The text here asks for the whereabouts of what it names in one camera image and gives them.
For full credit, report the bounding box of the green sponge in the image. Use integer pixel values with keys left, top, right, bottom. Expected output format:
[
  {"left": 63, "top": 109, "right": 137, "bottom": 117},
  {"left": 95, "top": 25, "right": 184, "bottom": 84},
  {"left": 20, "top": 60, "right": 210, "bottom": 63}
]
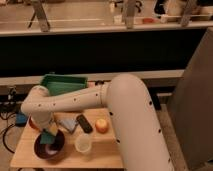
[{"left": 40, "top": 131, "right": 55, "bottom": 144}]

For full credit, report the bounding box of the dark purple bowl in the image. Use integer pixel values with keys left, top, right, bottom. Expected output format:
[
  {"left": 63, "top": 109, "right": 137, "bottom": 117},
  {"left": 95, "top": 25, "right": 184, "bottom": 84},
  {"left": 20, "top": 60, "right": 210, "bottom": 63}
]
[{"left": 34, "top": 131, "right": 65, "bottom": 159}]

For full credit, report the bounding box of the red object under arm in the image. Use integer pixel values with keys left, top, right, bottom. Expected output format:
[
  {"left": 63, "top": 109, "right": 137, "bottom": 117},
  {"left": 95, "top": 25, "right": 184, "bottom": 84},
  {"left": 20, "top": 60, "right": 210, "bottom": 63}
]
[{"left": 29, "top": 117, "right": 40, "bottom": 131}]

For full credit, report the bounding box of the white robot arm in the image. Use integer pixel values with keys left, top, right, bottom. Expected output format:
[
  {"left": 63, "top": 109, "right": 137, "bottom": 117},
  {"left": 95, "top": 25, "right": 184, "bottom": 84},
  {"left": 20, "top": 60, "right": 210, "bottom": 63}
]
[{"left": 21, "top": 74, "right": 175, "bottom": 171}]

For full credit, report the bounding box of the red yellow apple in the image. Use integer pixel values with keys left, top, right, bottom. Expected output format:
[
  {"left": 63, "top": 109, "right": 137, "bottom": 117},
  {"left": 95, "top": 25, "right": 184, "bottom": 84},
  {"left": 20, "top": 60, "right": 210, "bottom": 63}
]
[{"left": 95, "top": 119, "right": 109, "bottom": 134}]

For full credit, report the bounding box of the black remote control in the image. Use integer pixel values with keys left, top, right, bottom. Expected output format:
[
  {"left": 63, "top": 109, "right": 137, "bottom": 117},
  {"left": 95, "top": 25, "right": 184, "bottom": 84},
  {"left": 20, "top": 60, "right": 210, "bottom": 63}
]
[{"left": 76, "top": 114, "right": 93, "bottom": 133}]

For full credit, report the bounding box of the green plastic tray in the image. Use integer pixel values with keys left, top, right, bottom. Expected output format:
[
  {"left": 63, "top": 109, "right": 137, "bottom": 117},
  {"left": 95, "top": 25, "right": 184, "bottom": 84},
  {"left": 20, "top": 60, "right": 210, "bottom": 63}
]
[{"left": 40, "top": 74, "right": 87, "bottom": 96}]

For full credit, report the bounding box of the grey blue cloth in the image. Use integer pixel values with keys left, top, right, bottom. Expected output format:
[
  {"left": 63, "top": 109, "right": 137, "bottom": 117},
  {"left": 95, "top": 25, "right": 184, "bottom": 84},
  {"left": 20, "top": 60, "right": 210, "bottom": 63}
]
[{"left": 59, "top": 119, "right": 78, "bottom": 134}]

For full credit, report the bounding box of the clear plastic cup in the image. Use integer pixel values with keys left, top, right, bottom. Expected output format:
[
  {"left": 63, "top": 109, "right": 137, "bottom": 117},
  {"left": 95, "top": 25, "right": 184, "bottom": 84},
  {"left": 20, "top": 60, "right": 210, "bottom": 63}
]
[{"left": 74, "top": 134, "right": 92, "bottom": 155}]

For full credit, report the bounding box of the wooden board table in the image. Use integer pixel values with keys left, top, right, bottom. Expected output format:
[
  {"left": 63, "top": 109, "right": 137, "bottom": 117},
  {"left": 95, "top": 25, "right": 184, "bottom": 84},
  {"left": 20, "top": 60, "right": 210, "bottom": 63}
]
[{"left": 10, "top": 108, "right": 123, "bottom": 169}]

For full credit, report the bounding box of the grey panel right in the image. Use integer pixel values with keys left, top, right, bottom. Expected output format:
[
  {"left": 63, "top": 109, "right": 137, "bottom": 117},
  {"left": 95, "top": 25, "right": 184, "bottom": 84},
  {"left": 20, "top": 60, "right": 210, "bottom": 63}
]
[{"left": 167, "top": 27, "right": 213, "bottom": 170}]

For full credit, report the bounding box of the black cable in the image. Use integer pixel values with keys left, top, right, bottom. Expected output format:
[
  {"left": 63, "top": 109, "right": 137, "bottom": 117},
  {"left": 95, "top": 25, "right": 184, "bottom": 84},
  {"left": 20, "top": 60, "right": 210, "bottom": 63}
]
[{"left": 1, "top": 109, "right": 18, "bottom": 154}]

